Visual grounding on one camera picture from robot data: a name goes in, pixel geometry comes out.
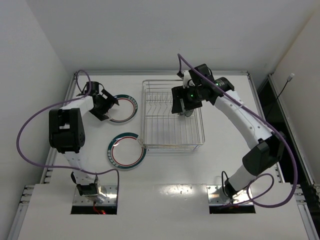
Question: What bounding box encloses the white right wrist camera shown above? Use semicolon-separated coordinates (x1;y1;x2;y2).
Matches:
182;70;195;89

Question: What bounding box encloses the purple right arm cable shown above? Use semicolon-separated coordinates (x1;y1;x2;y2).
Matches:
176;53;299;209

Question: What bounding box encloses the hanging black usb cable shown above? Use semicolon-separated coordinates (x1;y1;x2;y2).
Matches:
277;72;296;98

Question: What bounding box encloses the green red rimmed plate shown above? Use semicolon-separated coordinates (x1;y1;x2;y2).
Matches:
106;132;147;171
107;94;138;124

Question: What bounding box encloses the metal wire dish rack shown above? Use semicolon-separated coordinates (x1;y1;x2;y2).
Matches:
138;79;205;151

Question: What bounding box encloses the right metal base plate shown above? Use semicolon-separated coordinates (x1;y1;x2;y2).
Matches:
206;185;253;206

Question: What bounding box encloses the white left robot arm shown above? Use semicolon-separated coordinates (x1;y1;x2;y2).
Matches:
48;81;119;199

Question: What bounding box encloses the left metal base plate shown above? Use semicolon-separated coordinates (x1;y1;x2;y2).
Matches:
72;185;118;207

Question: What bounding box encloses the metal base plate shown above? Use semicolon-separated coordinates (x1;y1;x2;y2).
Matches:
206;185;253;206
72;185;118;207

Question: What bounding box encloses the green blue patterned plate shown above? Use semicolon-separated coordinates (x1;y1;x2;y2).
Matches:
178;109;194;118

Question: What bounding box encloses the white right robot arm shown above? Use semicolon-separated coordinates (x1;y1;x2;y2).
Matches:
171;64;284;198

